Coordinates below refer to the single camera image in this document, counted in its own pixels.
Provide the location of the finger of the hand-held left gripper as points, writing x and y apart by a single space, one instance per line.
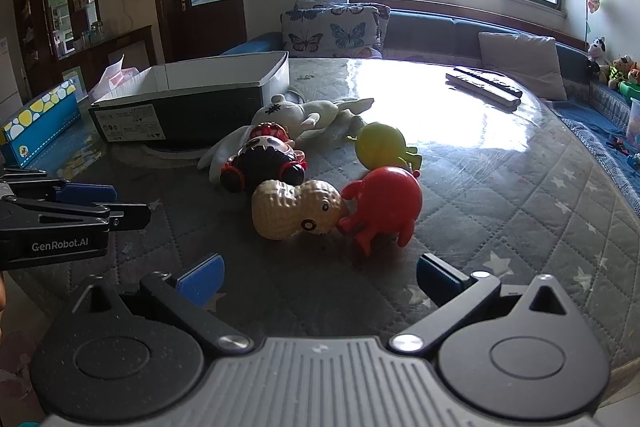
85 194
130 216

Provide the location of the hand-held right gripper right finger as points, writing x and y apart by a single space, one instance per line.
434 276

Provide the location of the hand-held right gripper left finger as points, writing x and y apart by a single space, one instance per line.
202 281

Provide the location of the red round toy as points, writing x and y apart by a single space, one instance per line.
387 202

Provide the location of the brown round toy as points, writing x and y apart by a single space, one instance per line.
285 212

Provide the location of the white cardboard box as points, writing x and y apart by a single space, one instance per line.
200 117

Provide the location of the red and black doll toy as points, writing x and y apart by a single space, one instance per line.
260 157

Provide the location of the yellow-green round toy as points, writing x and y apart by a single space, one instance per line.
382 147

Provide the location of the blue box with yellow dots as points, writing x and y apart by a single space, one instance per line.
40 122

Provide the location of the pink paper bag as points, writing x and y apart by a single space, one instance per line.
117 77

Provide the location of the white appliance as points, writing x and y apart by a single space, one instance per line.
10 72

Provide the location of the dark wooden cabinet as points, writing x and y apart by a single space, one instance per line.
130 52

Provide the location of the black remote control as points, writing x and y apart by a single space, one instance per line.
480 93
487 79

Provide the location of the plain white pillow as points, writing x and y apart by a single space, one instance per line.
520 62

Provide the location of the clear plastic container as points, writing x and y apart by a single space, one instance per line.
635 122

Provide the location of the butterfly print pillow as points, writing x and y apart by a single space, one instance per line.
384 22
327 32

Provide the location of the green toy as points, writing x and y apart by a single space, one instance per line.
630 88

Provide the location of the black and white plush toy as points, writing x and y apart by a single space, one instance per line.
596 52

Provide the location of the orange plush toy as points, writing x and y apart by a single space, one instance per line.
619 69

